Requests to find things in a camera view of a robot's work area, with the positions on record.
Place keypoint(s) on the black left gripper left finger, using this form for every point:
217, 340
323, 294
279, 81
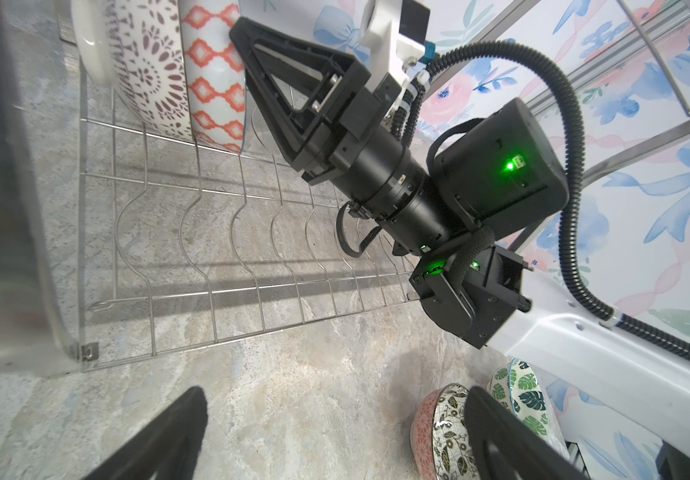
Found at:
167, 448

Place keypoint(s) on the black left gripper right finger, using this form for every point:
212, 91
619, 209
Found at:
504, 448

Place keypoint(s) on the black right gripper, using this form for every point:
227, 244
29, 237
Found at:
325, 122

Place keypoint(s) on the red diamond pattern bowl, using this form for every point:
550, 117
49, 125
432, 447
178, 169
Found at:
215, 73

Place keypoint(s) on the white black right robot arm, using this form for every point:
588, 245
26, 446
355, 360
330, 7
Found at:
492, 215

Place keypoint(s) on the stainless steel dish rack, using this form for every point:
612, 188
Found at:
172, 226

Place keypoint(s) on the green monstera leaf bowl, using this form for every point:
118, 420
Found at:
515, 386

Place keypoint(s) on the black leaf pattern pink bowl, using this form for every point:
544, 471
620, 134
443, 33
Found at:
439, 438

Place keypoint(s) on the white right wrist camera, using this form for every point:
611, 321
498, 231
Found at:
394, 32

